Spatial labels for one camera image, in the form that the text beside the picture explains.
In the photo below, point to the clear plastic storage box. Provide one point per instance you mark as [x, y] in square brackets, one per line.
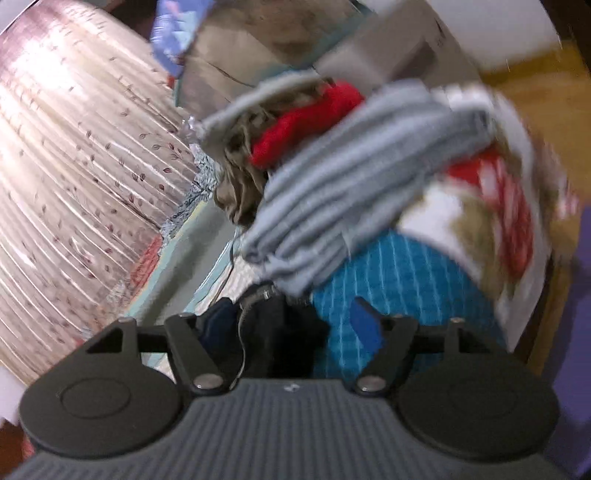
[277, 37]

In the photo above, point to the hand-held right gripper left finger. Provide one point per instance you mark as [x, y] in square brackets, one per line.
[217, 323]

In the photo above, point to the beige leaf print curtain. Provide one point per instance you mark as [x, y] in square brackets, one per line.
[69, 184]

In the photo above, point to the black pants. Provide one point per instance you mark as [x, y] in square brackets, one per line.
[286, 337]

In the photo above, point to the white red printed cloth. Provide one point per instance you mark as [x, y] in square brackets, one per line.
[485, 221]

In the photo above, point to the grey garment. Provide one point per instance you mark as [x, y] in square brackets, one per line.
[346, 184]

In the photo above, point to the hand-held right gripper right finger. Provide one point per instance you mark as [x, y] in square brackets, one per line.
[367, 323]

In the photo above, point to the olive crumpled garment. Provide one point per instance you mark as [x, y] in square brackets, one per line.
[242, 184]

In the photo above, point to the purple cloth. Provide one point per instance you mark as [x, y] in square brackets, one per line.
[575, 369]

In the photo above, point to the patterned teal beige bedspread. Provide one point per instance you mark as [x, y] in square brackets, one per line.
[392, 286]

